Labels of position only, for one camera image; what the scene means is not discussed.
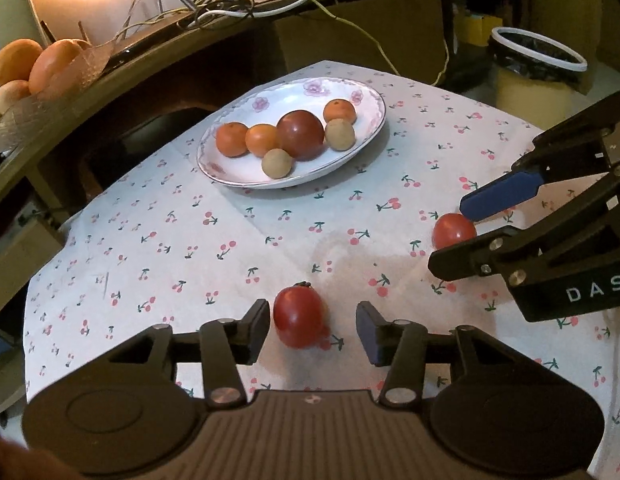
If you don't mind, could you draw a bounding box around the large dark red tomato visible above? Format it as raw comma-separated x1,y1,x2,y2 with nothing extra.
276,110,325,160

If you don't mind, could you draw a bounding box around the top orange in bowl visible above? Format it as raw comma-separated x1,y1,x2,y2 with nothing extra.
0,38,43,87

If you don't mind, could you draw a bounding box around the small round red tomato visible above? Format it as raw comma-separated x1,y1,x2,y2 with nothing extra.
431,214,477,250

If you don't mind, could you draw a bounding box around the large orange mandarin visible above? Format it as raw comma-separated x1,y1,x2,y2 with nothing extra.
215,122,248,158

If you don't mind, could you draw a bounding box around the white cable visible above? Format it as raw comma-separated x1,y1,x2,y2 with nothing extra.
193,0,317,21

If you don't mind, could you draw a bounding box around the green-brown kiwi front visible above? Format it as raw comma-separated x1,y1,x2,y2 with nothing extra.
261,148,295,179

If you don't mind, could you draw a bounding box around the orange mandarin with stem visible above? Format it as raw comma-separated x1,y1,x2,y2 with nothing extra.
323,99,357,125

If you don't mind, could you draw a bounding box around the cherry print tablecloth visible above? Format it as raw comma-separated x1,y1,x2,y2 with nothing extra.
24,62,620,479

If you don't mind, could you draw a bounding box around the small orange mandarin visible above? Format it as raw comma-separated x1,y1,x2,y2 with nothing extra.
245,124,279,158

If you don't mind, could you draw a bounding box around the white floral plate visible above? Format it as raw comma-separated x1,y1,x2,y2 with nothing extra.
197,77,387,188

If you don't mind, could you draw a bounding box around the wooden TV stand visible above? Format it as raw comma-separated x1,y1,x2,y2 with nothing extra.
0,0,451,411

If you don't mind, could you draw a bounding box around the green-brown kiwi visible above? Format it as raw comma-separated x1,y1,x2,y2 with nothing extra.
325,118,357,152
261,148,295,179

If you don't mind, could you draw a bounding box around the yellow cable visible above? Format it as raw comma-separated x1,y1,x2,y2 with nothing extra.
114,0,451,87

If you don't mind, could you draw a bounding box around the yellow trash bin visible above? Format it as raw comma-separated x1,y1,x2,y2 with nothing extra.
488,26,588,130

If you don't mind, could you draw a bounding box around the yellow apple in bowl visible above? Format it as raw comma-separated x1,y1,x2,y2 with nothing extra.
0,79,30,119

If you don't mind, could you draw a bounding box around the oval red tomato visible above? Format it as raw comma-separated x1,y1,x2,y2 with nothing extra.
273,282,331,349

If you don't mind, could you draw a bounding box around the glass fruit bowl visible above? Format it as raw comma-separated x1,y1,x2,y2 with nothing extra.
0,39,114,154

